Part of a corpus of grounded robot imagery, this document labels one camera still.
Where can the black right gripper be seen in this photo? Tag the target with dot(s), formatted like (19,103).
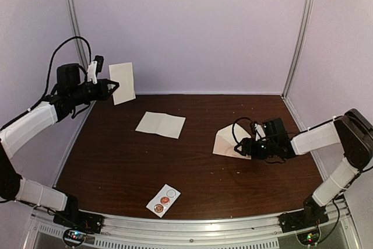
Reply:
(252,149)

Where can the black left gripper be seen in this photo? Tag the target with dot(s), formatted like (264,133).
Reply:
(104,94)

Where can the cream envelope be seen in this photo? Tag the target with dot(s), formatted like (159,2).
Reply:
(224,142)

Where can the cream letter paper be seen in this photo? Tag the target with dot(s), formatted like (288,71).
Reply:
(123,74)

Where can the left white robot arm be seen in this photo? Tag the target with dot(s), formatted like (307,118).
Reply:
(74,87)

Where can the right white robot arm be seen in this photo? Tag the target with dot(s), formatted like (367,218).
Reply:
(351,130)

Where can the cream spare paper sheet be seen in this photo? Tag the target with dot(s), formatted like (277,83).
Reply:
(161,124)

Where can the sticker sheet with seals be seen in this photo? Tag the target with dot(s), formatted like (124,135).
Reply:
(163,200)

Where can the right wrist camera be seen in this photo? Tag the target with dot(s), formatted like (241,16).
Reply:
(258,131)

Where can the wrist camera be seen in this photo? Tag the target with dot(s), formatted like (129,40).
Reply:
(258,131)
(94,68)

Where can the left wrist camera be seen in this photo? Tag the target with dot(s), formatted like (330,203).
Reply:
(94,68)

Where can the right aluminium frame post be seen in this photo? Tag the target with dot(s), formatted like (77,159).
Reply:
(306,15)

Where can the aluminium frame post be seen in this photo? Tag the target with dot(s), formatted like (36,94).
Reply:
(76,32)
(306,15)

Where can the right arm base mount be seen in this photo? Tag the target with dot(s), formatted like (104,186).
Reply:
(305,222)

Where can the left aluminium frame post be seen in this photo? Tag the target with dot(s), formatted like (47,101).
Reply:
(76,32)

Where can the front aluminium rail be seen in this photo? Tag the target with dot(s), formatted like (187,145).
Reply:
(264,231)

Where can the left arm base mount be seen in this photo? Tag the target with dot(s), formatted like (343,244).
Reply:
(79,224)

